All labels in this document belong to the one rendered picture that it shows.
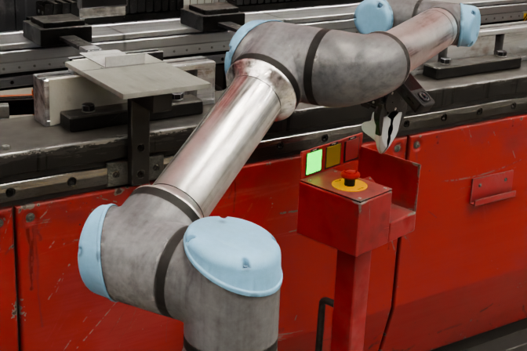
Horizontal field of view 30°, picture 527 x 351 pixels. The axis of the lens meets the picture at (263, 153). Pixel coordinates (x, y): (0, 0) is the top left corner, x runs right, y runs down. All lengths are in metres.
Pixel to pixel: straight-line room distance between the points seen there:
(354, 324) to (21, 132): 0.80
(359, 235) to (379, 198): 0.08
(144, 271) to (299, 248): 1.11
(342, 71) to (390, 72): 0.08
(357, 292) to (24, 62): 0.88
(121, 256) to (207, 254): 0.13
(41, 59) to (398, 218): 0.86
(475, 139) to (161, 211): 1.42
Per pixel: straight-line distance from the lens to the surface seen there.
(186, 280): 1.16
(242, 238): 1.17
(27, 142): 1.91
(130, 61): 1.96
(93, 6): 2.00
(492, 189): 2.64
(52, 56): 2.25
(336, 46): 1.43
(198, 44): 2.42
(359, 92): 1.44
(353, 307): 2.11
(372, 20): 1.81
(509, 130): 2.62
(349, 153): 2.10
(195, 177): 1.29
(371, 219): 1.96
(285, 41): 1.46
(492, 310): 2.89
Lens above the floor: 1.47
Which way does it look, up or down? 19 degrees down
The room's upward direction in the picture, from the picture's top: 2 degrees clockwise
